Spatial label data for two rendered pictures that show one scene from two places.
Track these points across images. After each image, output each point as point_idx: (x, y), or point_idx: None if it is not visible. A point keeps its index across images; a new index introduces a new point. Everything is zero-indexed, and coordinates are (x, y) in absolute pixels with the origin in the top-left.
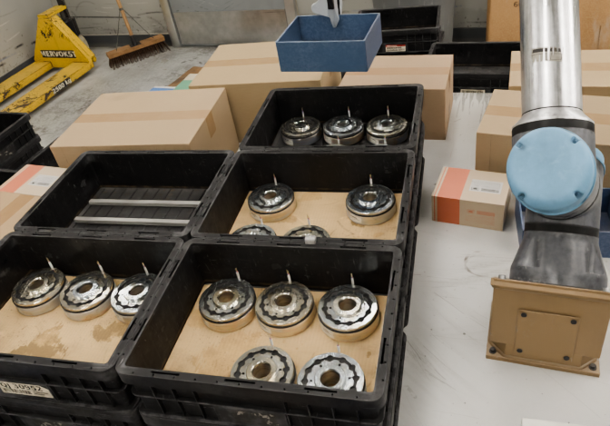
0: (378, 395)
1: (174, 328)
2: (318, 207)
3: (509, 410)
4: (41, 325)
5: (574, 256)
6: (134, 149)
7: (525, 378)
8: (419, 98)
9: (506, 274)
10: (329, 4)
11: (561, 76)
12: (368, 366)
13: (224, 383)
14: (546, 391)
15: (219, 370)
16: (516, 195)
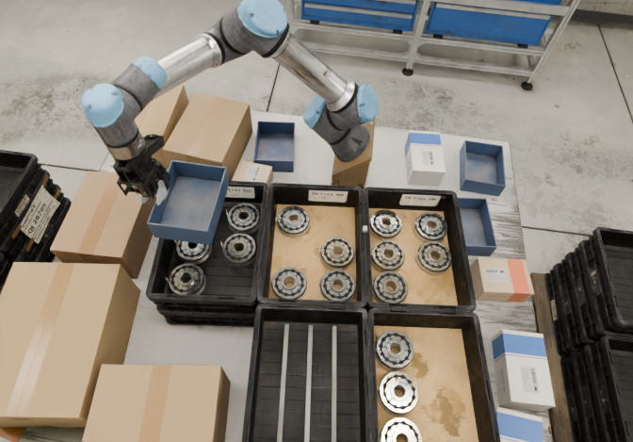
0: (453, 192)
1: None
2: (289, 255)
3: (390, 185)
4: (425, 424)
5: (360, 126)
6: (214, 433)
7: (373, 178)
8: None
9: (308, 179)
10: (168, 186)
11: (336, 73)
12: (412, 217)
13: (466, 252)
14: (378, 172)
15: (430, 285)
16: (370, 121)
